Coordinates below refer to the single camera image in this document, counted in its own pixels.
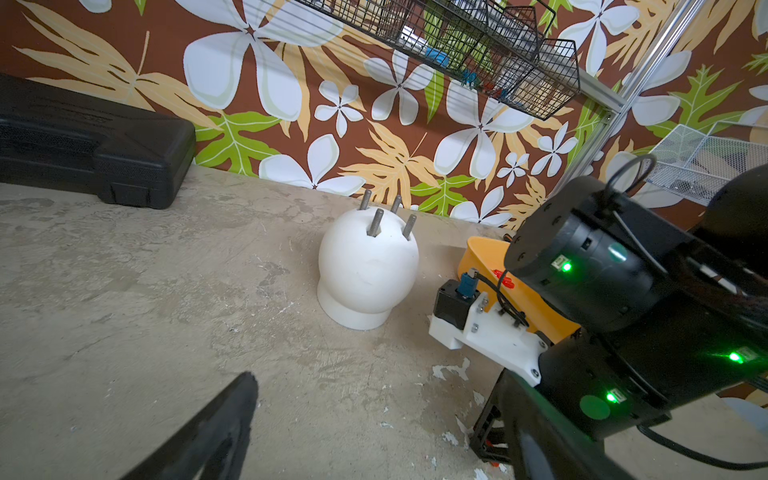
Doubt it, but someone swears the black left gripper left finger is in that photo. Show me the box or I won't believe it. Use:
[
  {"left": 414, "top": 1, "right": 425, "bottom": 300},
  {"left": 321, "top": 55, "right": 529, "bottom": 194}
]
[{"left": 124, "top": 371, "right": 259, "bottom": 479}]

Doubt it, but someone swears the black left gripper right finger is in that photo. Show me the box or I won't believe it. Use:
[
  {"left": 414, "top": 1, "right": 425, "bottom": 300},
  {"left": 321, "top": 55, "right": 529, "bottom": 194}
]
[{"left": 491, "top": 370, "right": 631, "bottom": 480}]

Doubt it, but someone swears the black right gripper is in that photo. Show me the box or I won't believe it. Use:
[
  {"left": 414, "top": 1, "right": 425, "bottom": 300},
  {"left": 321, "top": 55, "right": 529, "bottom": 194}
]
[{"left": 469, "top": 335, "right": 673, "bottom": 463}]

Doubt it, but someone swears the white dome screw fixture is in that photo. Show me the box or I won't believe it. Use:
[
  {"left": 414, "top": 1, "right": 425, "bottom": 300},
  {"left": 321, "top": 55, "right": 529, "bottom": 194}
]
[{"left": 317, "top": 203, "right": 419, "bottom": 331}]

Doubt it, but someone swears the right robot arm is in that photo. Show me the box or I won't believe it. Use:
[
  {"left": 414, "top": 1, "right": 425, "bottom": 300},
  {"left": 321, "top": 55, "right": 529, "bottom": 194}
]
[{"left": 470, "top": 167, "right": 767, "bottom": 479}]

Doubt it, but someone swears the pile of red sleeves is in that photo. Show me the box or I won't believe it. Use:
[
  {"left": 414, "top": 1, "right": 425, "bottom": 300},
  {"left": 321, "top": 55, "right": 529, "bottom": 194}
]
[{"left": 491, "top": 269, "right": 515, "bottom": 290}]

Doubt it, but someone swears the front right metal screw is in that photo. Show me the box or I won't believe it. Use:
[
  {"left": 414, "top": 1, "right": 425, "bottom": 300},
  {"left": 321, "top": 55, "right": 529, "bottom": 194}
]
[{"left": 401, "top": 214, "right": 417, "bottom": 241}]

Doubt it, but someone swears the metal screw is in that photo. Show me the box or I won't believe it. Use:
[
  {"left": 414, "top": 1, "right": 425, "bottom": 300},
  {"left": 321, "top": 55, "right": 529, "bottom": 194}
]
[
  {"left": 359, "top": 189, "right": 372, "bottom": 211},
  {"left": 401, "top": 214, "right": 417, "bottom": 241},
  {"left": 390, "top": 195, "right": 402, "bottom": 214},
  {"left": 367, "top": 208, "right": 384, "bottom": 237}
]

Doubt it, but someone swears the front left metal screw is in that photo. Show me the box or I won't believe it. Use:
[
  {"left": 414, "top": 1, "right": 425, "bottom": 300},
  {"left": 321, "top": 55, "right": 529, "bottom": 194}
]
[{"left": 367, "top": 208, "right": 384, "bottom": 237}]

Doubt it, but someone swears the back right metal screw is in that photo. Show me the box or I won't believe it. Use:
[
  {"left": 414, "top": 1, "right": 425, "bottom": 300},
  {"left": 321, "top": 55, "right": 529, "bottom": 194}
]
[{"left": 390, "top": 195, "right": 402, "bottom": 214}]

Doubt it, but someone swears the back left metal screw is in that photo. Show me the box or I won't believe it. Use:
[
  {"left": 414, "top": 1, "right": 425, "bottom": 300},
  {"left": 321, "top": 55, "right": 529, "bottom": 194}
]
[{"left": 359, "top": 189, "right": 372, "bottom": 211}]

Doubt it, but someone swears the yellow plastic tray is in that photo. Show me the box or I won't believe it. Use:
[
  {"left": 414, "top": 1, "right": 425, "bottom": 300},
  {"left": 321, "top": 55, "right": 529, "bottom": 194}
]
[{"left": 457, "top": 236, "right": 580, "bottom": 344}]

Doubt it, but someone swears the white mesh basket right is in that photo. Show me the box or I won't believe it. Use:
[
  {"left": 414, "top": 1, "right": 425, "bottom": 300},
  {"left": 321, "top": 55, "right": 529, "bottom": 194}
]
[{"left": 647, "top": 121, "right": 767, "bottom": 206}]

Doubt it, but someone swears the black plastic tool case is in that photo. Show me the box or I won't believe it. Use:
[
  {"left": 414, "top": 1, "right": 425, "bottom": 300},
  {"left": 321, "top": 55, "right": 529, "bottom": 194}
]
[{"left": 1, "top": 75, "right": 196, "bottom": 209}]

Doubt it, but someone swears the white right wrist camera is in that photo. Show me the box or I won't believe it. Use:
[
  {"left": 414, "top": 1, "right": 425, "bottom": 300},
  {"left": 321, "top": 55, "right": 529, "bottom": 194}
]
[{"left": 429, "top": 274, "right": 548, "bottom": 387}]

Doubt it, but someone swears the black wire basket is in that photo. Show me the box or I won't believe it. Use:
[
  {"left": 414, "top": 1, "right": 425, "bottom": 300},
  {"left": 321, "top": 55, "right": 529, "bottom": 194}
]
[{"left": 307, "top": 1, "right": 581, "bottom": 120}]

